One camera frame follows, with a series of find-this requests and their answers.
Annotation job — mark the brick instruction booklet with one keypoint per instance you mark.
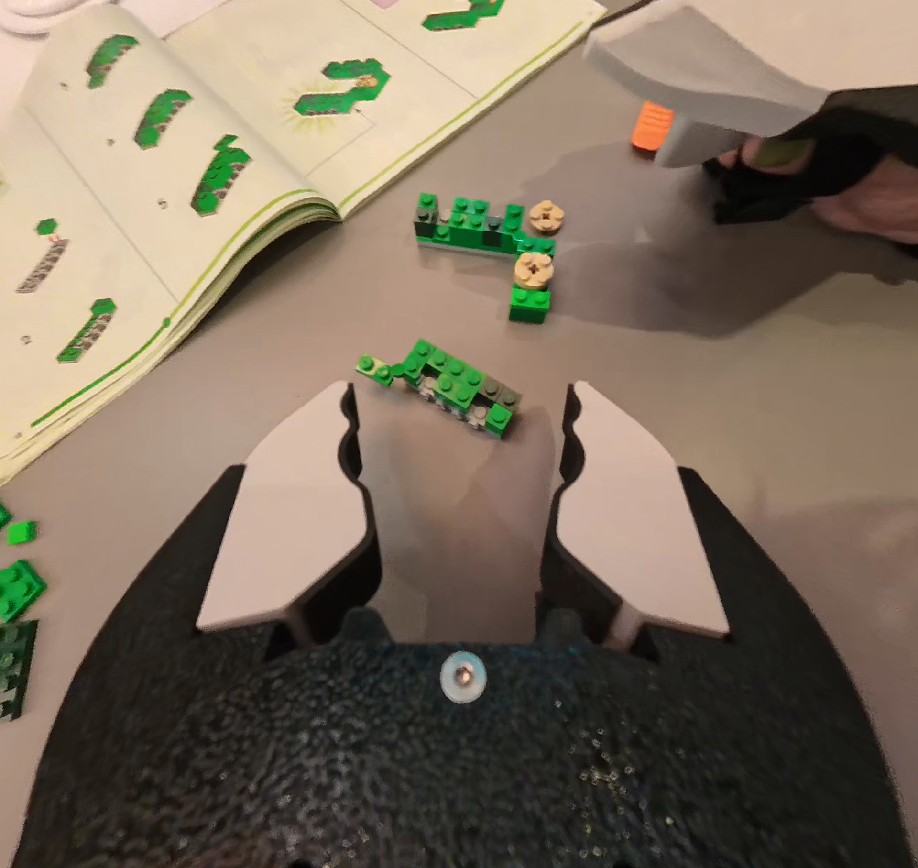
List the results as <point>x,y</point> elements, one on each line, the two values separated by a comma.
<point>401,43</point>

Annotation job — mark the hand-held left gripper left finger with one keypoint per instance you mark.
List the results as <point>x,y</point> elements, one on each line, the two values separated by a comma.
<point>287,524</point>

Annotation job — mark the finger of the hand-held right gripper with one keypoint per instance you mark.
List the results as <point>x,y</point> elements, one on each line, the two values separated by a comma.
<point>703,72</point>

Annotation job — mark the green brick assembly with tan round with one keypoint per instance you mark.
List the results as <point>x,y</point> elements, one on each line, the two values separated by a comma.
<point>466,226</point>

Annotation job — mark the orange brick separator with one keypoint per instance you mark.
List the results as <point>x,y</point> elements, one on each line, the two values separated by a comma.
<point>651,125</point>

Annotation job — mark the pile of green bricks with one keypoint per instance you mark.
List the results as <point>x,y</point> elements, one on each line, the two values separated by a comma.
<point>21,588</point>

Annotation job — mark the person's right hand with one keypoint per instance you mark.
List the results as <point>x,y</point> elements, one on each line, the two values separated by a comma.
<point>882,208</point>

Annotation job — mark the tan round plate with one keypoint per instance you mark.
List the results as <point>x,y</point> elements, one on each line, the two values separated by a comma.
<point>547,216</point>

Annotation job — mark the grey desk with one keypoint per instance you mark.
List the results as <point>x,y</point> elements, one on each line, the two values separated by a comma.
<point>717,416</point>

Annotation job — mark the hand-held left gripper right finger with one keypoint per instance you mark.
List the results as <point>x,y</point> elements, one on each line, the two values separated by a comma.
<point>631,524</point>

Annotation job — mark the green brick arc assembly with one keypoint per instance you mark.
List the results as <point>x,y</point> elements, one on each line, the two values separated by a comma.
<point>444,380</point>

